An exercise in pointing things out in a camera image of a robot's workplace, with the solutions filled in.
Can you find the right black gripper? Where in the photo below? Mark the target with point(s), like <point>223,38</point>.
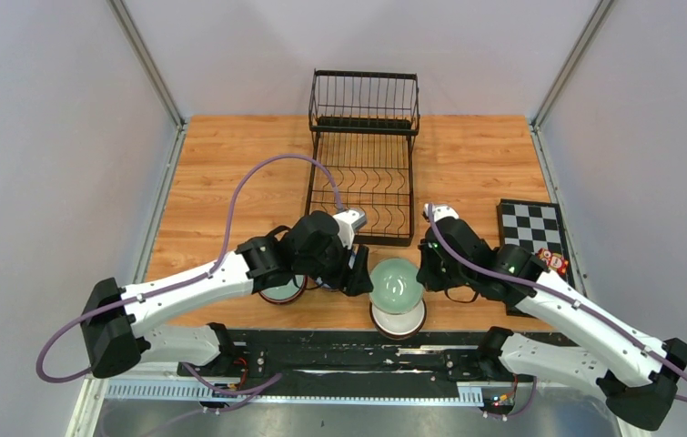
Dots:
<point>426,276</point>

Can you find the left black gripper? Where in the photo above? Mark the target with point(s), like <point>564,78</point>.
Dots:
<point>354,280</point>

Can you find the celadon bowl brown rim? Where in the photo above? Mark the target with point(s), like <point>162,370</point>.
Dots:
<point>395,286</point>

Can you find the black wire dish rack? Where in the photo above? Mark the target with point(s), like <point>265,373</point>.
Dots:
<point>363,127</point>

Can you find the blue floral bowl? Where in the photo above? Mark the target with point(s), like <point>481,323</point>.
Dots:
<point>329,283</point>

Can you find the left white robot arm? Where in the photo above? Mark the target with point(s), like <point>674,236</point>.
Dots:
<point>128,325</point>

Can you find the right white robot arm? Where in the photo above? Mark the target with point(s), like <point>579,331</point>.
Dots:
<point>635,374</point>

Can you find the white bowl under celadon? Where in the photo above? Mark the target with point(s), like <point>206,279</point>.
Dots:
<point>399,326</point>

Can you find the celadon bowl black rim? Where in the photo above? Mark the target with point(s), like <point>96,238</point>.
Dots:
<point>287,293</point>

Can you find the black white checkerboard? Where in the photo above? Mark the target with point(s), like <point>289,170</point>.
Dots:
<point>533,225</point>

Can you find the red owl toy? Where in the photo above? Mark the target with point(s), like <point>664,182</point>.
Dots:
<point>554,261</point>

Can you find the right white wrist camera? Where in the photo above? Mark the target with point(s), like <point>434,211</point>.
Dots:
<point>437,212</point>

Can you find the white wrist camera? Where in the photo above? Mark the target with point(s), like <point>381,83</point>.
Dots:
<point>437,212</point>
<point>350,222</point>

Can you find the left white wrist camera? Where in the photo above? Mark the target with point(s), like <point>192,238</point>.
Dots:
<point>350,222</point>

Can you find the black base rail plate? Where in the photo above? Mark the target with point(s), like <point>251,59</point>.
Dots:
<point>360,363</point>

